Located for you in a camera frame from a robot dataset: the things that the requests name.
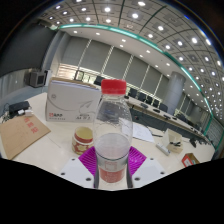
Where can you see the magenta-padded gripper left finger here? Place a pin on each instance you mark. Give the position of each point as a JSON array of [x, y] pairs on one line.
[[87, 161]]

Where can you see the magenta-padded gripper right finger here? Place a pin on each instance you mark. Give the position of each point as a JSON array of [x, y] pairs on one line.
[[136, 160]]

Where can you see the clear red-capped water bottle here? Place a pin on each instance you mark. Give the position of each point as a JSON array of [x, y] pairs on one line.
[[112, 150]]

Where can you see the red patterned ceramic cup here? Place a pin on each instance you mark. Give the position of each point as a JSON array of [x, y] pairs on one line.
[[82, 140]]

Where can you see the white printed paper sheet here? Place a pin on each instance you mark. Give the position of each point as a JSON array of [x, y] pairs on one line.
[[142, 132]]

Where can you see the white power strip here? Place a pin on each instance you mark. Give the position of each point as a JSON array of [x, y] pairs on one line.
[[163, 149]]

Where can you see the small beige open box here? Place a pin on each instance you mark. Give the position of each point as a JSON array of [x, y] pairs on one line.
[[173, 140]]

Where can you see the open cardboard box red side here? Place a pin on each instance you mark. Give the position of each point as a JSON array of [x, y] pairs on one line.
[[190, 160]]

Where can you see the white paper ream box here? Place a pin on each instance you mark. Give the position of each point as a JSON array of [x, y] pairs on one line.
[[71, 101]]

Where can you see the row of black chairs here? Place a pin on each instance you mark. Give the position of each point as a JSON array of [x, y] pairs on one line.
[[143, 96]]

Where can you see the brown kraft paper envelope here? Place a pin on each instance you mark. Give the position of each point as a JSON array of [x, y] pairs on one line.
[[21, 133]]

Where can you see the black flat device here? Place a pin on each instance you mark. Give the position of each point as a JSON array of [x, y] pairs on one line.
[[19, 107]]

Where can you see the grey boxy monitor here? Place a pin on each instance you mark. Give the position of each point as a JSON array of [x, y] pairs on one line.
[[36, 79]]

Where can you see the round ceiling lights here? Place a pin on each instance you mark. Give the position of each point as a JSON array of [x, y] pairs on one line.
[[135, 15]]

